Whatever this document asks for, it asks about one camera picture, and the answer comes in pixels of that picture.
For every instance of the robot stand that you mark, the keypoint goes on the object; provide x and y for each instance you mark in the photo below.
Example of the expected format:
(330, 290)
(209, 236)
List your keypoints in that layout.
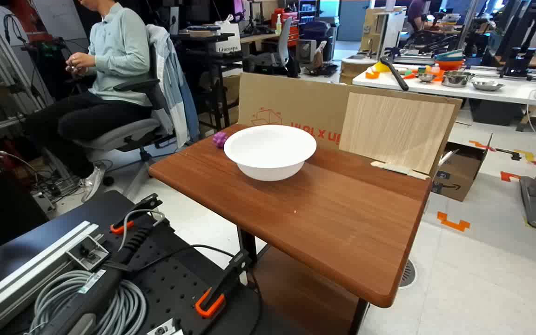
(175, 288)

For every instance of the stack of coloured bowls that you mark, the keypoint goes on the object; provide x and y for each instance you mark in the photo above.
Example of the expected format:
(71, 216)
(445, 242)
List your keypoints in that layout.
(449, 61)

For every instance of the grey office chair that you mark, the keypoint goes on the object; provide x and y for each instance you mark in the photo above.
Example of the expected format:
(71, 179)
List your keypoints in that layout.
(282, 44)
(123, 132)

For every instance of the small metal bowl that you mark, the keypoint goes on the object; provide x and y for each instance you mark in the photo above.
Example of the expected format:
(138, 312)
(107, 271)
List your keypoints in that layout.
(425, 77)

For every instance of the aluminium rail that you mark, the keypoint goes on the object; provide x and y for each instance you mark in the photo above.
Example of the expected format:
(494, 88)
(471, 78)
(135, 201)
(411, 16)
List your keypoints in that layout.
(26, 272)

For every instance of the cardboard box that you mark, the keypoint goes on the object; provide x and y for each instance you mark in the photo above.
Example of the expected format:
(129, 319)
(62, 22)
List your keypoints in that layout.
(461, 172)

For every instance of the metal pot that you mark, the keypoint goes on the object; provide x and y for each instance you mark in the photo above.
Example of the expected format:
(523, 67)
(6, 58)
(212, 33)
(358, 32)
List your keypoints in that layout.
(456, 79)

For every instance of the white paper bag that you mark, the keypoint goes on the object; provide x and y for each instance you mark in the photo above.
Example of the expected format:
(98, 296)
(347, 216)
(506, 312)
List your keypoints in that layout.
(228, 39)

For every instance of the red bin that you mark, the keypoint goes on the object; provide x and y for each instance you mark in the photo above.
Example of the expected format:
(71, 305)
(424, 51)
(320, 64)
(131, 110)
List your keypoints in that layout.
(291, 28)

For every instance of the white basin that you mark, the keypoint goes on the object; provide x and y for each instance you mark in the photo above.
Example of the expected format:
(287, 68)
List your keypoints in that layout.
(270, 149)

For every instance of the white table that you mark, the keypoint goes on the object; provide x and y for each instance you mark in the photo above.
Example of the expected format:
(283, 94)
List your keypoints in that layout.
(505, 93)

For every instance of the person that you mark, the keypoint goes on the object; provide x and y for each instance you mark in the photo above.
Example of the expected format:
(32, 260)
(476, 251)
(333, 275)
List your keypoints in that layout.
(119, 51)
(417, 14)

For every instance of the black and orange clamp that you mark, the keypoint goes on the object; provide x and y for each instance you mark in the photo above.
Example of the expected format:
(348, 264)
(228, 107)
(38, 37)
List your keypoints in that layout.
(140, 207)
(221, 288)

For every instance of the beige tape strip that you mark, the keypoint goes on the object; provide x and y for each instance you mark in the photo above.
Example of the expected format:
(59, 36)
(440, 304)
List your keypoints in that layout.
(400, 169)

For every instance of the large black bar clamp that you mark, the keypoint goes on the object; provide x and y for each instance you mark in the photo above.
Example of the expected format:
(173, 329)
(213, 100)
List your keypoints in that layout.
(96, 293)

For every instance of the purple grapes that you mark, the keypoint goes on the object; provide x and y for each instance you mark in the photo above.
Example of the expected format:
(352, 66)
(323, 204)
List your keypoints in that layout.
(220, 139)

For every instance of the light wooden board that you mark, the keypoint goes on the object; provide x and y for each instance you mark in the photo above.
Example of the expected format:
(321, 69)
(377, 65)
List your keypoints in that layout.
(396, 130)

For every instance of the floor drain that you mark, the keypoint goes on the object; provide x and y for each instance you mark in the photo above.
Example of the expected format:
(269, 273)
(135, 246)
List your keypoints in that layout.
(408, 274)

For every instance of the light blue jacket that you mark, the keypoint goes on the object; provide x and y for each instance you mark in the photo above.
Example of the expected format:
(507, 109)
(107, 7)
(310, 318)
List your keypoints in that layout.
(177, 88)

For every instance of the brown cardboard sheet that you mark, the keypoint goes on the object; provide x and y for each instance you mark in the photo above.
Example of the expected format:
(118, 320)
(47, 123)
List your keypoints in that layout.
(291, 100)

